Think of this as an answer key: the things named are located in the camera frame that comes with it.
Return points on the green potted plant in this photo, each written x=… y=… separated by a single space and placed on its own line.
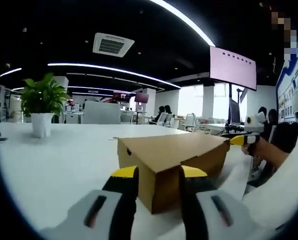
x=42 y=100

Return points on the person in white shirt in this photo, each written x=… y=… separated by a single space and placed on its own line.
x=276 y=195

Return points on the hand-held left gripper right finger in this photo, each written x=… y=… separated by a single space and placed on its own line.
x=219 y=215

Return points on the person's right hand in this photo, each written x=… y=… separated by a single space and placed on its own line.
x=254 y=150

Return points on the ceiling air conditioner vent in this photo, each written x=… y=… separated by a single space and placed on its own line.
x=113 y=45

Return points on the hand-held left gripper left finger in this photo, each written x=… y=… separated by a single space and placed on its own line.
x=101 y=215

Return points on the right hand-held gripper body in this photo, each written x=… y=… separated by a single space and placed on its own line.
x=255 y=122

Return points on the magenta hanging sign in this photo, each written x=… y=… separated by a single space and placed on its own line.
x=141 y=97

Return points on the white ceiling light strip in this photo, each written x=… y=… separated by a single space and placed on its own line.
x=114 y=70
x=11 y=71
x=189 y=23

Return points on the row of white office chairs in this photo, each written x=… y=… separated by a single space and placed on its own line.
x=191 y=121

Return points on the blue wall display board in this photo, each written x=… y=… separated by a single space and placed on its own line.
x=286 y=95

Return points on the small black device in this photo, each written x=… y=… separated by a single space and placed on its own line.
x=0 y=138

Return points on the white square pillar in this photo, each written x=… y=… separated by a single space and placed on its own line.
x=64 y=85

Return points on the dark red wall screen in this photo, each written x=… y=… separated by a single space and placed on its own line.
x=120 y=95

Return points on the brown cardboard shoe box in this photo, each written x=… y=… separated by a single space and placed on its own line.
x=169 y=152

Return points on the white translucent desk partition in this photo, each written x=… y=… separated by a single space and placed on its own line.
x=101 y=112

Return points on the large display screen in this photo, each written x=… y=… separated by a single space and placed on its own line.
x=232 y=67

